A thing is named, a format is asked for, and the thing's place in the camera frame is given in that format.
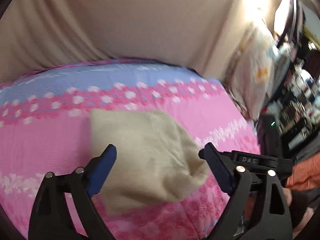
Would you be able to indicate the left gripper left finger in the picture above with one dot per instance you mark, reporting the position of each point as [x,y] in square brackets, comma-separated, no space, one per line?
[50,217]

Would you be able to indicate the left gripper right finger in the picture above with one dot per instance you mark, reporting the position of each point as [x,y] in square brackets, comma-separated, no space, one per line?
[257,208]

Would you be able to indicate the beige sweater with black hearts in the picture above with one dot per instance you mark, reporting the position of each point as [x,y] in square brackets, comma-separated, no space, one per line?
[157,160]

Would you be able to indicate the person's right hand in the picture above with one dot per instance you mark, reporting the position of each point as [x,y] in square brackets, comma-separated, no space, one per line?
[302,212]

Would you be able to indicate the cluttered dark shelf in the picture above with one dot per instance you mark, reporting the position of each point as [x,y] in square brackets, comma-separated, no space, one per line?
[289,123]

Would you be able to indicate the pink floral bed sheet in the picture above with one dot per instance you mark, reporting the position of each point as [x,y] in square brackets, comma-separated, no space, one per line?
[45,122]

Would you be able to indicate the floral cream pillow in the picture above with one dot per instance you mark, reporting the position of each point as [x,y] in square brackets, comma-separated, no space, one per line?
[251,71]

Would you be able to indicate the beige draped curtain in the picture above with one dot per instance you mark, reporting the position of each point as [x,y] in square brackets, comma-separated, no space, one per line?
[198,34]

